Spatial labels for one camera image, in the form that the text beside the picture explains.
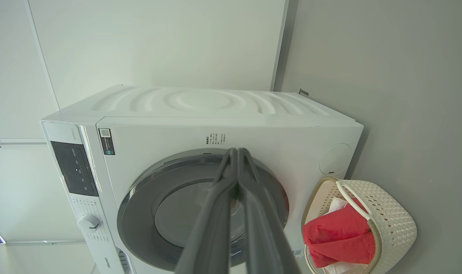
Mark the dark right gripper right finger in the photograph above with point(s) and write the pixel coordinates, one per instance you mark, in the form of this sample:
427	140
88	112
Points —
261	236

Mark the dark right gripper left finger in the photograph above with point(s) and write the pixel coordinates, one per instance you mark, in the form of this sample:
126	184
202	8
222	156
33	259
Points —
211	228

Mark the washing machine glass door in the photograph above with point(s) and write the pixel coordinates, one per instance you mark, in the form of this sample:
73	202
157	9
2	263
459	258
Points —
147	213

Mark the red and white garment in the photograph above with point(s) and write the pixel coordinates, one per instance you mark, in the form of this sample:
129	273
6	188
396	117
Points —
337	236

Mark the white front-load washing machine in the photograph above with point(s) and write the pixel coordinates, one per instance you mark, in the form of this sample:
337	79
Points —
177	110

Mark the white washer dial knob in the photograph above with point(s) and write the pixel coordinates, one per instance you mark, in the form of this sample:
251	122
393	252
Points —
88	223

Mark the cream perforated laundry basket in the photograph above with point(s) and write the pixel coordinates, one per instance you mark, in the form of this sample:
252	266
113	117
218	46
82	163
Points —
390	220

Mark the black washer control panel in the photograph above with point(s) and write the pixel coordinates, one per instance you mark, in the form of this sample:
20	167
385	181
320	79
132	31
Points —
74	169

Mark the black text label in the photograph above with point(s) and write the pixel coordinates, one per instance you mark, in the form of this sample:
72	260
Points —
216	139

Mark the round filter cover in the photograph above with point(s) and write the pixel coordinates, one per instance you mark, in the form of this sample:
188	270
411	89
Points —
335	160

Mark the black QR code sticker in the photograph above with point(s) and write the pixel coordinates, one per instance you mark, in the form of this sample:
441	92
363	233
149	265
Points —
107	141

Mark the small grey wall bracket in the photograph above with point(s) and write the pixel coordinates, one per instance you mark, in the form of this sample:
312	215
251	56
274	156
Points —
304	92

